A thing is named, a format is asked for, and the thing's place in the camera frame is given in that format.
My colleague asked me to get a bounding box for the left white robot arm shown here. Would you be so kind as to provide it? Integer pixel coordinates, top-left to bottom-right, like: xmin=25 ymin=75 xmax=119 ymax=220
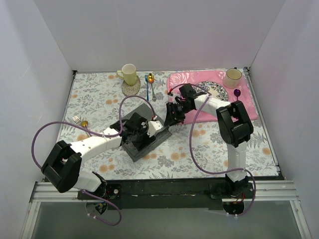
xmin=41 ymin=113 xmax=163 ymax=199

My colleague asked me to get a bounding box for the floral tablecloth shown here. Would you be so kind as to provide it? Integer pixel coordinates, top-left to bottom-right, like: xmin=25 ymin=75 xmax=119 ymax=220
xmin=58 ymin=71 xmax=279 ymax=180

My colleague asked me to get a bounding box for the pink floral placemat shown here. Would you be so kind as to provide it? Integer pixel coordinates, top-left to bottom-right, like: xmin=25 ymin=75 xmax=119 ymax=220
xmin=167 ymin=70 xmax=258 ymax=120

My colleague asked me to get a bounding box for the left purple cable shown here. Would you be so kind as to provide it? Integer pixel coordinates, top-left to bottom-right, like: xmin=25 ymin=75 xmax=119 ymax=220
xmin=32 ymin=96 xmax=157 ymax=226

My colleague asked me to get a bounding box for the gold spoon purple handle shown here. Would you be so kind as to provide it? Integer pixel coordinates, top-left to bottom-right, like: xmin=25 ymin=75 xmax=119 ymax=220
xmin=80 ymin=120 xmax=92 ymax=137

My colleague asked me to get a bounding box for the cream mug dark rim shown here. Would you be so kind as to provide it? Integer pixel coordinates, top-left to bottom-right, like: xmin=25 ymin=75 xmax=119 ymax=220
xmin=223 ymin=67 xmax=242 ymax=89

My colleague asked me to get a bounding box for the yellow-green mug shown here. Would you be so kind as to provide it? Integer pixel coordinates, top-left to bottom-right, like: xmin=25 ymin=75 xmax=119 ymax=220
xmin=117 ymin=64 xmax=137 ymax=86

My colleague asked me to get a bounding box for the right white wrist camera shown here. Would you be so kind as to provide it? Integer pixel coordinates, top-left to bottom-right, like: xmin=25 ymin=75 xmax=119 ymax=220
xmin=167 ymin=88 xmax=180 ymax=100

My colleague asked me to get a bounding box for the grey cloth napkin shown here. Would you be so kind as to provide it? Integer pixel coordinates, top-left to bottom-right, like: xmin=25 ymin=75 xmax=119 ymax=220
xmin=122 ymin=104 xmax=172 ymax=162

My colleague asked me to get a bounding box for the round woven coaster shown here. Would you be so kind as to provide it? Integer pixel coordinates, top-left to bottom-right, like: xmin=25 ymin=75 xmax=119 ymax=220
xmin=122 ymin=76 xmax=141 ymax=96

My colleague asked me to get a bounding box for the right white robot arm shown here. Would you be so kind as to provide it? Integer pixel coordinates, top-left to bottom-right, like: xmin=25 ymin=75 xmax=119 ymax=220
xmin=164 ymin=83 xmax=254 ymax=198

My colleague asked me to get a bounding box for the gold bowl spoon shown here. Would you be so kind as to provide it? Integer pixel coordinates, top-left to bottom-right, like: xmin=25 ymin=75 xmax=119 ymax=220
xmin=148 ymin=73 xmax=157 ymax=102

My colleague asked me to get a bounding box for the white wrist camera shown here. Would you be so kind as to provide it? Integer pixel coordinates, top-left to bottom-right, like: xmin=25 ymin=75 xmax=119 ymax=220
xmin=167 ymin=88 xmax=180 ymax=100
xmin=147 ymin=116 xmax=163 ymax=137

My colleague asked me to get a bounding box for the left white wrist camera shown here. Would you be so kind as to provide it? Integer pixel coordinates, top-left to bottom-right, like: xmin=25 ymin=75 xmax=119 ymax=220
xmin=147 ymin=116 xmax=163 ymax=137

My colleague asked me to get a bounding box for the blue floral plate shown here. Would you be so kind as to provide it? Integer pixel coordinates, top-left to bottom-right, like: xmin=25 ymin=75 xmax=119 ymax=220
xmin=195 ymin=81 xmax=228 ymax=101

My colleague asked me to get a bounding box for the purple cable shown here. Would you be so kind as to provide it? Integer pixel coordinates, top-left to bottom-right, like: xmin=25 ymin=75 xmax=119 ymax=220
xmin=32 ymin=96 xmax=157 ymax=226
xmin=169 ymin=83 xmax=256 ymax=218

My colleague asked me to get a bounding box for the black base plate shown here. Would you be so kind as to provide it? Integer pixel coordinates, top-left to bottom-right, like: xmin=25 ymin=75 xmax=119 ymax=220
xmin=77 ymin=174 xmax=256 ymax=210

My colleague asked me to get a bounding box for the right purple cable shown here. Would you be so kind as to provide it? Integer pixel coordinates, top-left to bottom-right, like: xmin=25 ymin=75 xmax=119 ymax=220
xmin=169 ymin=83 xmax=256 ymax=218

